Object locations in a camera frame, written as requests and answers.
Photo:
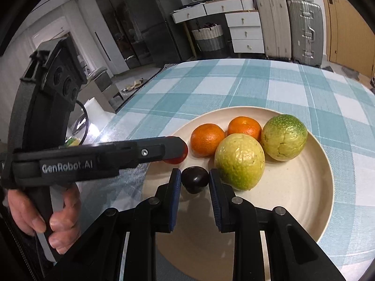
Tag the dark grey refrigerator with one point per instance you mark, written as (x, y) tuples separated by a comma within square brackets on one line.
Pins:
[(158, 20)]

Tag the dark plum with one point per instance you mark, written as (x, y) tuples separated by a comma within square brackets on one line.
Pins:
[(194, 180)]

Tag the white desk with drawers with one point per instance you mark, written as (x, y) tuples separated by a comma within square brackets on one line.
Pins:
[(205, 8)]

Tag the white drawer cabinet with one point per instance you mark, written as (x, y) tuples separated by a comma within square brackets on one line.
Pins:
[(244, 32)]

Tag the yellow sponge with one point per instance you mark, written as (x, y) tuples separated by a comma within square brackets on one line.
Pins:
[(73, 142)]

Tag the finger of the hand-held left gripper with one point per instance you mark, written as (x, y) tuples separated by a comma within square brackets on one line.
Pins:
[(152, 152)]

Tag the yellow green citrus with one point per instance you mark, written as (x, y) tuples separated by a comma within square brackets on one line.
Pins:
[(239, 161)]

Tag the beige suitcase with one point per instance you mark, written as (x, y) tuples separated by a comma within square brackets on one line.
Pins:
[(274, 26)]

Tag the silver suitcase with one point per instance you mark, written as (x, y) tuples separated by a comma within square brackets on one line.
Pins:
[(304, 32)]

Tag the cream round plate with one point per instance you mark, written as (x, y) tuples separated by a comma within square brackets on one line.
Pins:
[(293, 196)]

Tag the red cherry tomato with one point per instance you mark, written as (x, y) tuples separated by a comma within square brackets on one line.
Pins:
[(175, 161)]

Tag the green mottled citrus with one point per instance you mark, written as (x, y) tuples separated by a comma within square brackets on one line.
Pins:
[(284, 137)]

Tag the dark tall cabinet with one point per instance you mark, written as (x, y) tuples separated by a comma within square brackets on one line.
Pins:
[(117, 20)]

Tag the orange tangerine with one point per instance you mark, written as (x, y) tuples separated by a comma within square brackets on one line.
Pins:
[(244, 127), (207, 140)]

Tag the person's left hand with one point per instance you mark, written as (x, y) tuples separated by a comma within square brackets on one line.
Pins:
[(67, 225)]

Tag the white grey woven basket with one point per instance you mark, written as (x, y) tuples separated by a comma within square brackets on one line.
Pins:
[(208, 39)]

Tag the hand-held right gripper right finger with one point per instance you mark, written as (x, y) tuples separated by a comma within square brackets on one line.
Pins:
[(215, 199)]

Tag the tan wooden door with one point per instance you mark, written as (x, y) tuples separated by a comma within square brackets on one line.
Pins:
[(348, 26)]

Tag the pair of slippers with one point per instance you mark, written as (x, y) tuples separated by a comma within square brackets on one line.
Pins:
[(133, 85)]

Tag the grey box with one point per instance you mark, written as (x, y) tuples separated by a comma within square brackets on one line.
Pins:
[(103, 81)]

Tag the white wardrobe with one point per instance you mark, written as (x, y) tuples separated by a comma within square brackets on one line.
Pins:
[(99, 35)]

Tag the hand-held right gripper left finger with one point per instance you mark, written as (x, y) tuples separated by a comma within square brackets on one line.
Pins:
[(175, 199)]

